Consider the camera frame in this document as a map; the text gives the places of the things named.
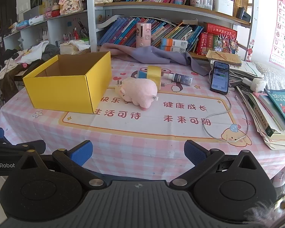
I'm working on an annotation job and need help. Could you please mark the white pen holder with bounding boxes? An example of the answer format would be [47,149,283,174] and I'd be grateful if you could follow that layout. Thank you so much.
[214,0,234,14]

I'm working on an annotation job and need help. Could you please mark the cream tissue box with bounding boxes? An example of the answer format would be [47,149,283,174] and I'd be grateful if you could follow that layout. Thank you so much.
[60,40,91,55]

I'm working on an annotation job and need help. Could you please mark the pile of books and papers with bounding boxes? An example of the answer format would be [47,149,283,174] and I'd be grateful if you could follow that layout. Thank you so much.
[235,85,285,150]

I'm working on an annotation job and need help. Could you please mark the pink alphabet poster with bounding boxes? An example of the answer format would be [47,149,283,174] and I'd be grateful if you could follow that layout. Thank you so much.
[269,0,285,71]

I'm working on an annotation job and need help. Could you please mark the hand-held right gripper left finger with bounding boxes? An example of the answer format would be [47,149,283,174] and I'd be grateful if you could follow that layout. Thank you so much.
[14,140,107,188]

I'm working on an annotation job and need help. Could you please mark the yellow tape roll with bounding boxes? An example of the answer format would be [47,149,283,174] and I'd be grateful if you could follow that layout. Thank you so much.
[146,65,162,91]

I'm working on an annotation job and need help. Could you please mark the pink and purple cloth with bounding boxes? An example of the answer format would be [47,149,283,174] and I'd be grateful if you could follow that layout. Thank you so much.
[100,42,211,76]

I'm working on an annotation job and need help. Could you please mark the shiny colourful trinkets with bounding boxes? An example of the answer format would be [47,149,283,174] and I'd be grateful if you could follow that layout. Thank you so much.
[215,34,238,54]

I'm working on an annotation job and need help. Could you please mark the row of leaning blue books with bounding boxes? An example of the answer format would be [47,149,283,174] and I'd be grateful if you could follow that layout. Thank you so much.
[97,17,205,53]

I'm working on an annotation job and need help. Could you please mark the white shelf unit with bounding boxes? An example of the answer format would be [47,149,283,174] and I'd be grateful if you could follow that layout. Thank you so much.
[3,9,88,53]

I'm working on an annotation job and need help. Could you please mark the teal children's book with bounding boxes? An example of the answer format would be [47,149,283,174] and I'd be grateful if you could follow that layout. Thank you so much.
[264,88,285,129]

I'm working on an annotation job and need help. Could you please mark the black smartphone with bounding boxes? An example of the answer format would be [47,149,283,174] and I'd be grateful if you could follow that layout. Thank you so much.
[210,61,230,93]

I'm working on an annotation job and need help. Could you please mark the yellow cardboard box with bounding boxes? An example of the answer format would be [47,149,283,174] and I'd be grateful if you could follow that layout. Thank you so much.
[22,51,112,114]

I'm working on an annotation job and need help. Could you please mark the wooden bookshelf with white frame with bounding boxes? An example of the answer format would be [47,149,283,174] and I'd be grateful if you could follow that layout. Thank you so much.
[87,0,255,61]

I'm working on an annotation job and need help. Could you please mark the stack of red dictionaries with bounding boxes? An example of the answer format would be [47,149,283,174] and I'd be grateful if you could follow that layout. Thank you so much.
[196,22,238,55]

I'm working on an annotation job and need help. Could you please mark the pink checked tablecloth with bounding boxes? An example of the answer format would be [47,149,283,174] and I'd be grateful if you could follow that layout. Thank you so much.
[0,50,285,181]

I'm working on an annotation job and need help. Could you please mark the orange and blue carton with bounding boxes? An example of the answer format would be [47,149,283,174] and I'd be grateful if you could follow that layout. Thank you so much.
[161,44,187,53]
[162,38,188,48]

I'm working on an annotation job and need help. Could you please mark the fuzzy grey sleeve cuff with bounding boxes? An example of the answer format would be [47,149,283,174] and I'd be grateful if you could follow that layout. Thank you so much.
[243,201,285,228]

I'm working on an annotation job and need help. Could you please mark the pile of clothes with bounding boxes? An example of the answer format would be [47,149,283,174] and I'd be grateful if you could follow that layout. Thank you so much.
[0,41,60,96]

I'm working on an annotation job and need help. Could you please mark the brown paper notebook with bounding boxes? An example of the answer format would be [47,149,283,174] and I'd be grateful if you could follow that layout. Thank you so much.
[206,50,242,67]

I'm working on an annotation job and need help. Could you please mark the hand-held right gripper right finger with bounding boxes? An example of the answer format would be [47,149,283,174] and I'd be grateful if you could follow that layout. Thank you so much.
[169,140,264,188]

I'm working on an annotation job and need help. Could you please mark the black desk device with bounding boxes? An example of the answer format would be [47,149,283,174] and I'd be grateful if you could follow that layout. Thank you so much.
[236,7,252,21]

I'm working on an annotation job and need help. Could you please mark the grey storage box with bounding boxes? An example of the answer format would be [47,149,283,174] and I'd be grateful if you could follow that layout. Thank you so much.
[23,5,47,21]

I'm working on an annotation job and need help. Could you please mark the grey knitted blanket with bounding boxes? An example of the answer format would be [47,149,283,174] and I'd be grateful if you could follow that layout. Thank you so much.
[252,62,285,93]

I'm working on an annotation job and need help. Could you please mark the white power adapter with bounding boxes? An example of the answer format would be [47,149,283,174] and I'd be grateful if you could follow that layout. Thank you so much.
[242,77,268,93]

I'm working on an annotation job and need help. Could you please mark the pink plush pig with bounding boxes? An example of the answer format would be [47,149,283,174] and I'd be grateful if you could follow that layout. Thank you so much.
[115,77,158,111]

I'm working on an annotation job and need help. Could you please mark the small spray bottle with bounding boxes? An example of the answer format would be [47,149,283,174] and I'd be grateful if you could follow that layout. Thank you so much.
[162,72,193,86]

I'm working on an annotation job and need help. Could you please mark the white charging cable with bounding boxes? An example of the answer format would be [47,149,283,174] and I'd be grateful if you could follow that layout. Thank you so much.
[203,94,250,143]

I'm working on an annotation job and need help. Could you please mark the pink cylindrical appliance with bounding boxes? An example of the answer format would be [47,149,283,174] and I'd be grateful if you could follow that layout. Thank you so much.
[136,22,152,48]

